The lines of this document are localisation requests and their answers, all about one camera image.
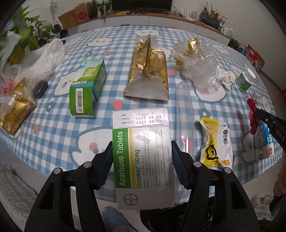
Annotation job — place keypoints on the colourful boxes on floor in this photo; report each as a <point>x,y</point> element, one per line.
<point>253,57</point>

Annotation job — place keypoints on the white wifi router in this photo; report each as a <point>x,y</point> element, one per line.
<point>190,14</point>

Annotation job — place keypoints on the red mesh net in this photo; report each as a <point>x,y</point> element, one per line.
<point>252,103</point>

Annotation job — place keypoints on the green white medicine box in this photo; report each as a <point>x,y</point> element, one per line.
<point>86,87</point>

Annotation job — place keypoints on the black television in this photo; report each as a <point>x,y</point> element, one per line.
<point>141,4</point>

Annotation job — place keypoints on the small floor plant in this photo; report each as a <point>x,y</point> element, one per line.
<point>234,44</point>

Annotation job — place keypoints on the white bags on cabinet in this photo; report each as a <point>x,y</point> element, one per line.
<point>227,28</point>

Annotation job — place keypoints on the right hand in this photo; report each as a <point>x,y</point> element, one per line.
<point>280,184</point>

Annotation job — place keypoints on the blue bonsai pot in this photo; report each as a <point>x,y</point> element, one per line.
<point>211,18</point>

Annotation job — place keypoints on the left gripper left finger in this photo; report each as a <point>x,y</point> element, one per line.
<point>52,210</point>

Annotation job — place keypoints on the small plant beside tv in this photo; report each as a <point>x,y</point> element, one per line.
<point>98,9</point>

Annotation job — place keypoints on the green pothos plant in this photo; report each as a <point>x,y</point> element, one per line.
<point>33,33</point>

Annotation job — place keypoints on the black computer mouse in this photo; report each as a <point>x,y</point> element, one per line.
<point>40,89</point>

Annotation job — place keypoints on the clear plastic tube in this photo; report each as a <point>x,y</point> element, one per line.
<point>184,134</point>

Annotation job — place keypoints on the blue checkered tablecloth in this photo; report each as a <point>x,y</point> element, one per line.
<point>51,137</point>

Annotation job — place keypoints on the white Acarbose tablets box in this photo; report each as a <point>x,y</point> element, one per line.
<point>143,169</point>

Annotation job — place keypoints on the small gold package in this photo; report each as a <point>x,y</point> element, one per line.
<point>16,106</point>

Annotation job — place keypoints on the green white pill bottle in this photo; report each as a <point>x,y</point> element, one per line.
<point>245,80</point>

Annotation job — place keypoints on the white tv cabinet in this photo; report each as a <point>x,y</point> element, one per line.
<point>152,19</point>

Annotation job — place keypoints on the yellow snack wrapper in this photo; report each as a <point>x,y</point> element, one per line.
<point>216,148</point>

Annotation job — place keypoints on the large gold tissue package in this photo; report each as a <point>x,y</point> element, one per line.
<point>148,78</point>

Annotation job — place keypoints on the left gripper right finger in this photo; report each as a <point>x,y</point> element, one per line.
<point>217,201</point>

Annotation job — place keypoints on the cardboard boxes red flower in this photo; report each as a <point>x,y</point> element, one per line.
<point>74,17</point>

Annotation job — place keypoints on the crumpled white tissue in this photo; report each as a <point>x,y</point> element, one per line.
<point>227,78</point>

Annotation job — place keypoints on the clear plastic bag gold wrapper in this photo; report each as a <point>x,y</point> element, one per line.
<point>197,61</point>

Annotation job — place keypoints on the blue white milk carton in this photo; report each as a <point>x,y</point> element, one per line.
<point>263,141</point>

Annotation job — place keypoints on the white plastic bag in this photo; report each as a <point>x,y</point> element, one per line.
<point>36,66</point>

